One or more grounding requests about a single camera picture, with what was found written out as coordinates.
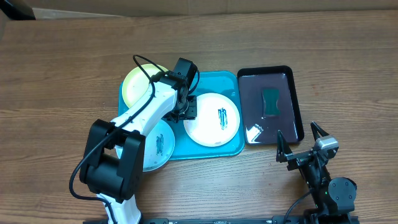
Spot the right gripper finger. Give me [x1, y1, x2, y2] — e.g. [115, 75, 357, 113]
[310, 121, 329, 141]
[276, 130, 293, 163]

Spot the white plate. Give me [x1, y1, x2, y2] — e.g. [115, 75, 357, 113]
[183, 93, 241, 147]

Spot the green scrubbing sponge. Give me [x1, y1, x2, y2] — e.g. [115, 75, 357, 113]
[262, 88, 280, 117]

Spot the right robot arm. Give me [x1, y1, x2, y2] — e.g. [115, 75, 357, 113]
[276, 122, 359, 223]

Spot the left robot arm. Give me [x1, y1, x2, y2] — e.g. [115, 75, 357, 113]
[69, 58, 200, 223]

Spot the teal plastic tray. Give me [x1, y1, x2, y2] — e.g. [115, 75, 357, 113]
[118, 70, 246, 161]

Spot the black plastic tray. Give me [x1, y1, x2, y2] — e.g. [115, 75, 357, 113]
[238, 65, 305, 145]

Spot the light blue plate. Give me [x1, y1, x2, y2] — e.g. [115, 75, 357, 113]
[115, 120, 175, 172]

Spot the yellow-rimmed plate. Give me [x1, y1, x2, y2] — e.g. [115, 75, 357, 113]
[121, 67, 149, 108]

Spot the cardboard backdrop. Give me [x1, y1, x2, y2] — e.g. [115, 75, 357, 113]
[25, 0, 397, 17]

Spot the black object top-left corner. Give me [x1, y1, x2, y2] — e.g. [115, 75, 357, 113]
[1, 0, 36, 21]

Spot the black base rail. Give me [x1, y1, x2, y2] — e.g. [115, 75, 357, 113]
[82, 216, 360, 224]

